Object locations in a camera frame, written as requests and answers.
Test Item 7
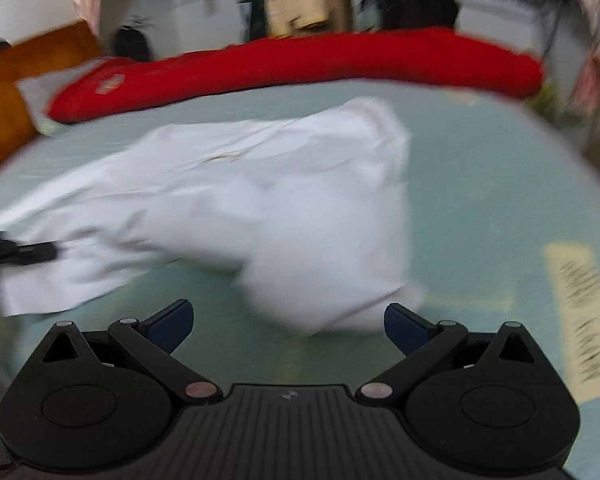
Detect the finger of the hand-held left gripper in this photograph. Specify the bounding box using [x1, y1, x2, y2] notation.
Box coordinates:
[0, 241, 60, 265]

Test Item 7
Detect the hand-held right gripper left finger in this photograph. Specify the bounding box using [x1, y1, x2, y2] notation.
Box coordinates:
[34, 299, 224, 405]

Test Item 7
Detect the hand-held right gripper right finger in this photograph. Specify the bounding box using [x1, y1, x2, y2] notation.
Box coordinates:
[356, 303, 546, 405]

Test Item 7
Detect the white t-shirt gold circle print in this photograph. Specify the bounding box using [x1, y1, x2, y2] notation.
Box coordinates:
[0, 97, 426, 333]

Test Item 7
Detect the wooden headboard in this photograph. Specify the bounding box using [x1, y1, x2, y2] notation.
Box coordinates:
[0, 20, 103, 181]

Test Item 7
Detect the grey pillow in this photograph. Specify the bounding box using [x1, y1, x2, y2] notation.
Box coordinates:
[16, 57, 111, 136]

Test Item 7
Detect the black backpack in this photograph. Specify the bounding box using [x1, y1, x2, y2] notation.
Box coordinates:
[111, 22, 153, 63]

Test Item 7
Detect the cardboard box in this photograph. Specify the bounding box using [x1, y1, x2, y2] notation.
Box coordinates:
[265, 0, 353, 38]

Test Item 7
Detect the metal floor stand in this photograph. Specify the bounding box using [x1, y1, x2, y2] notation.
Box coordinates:
[540, 0, 568, 58]

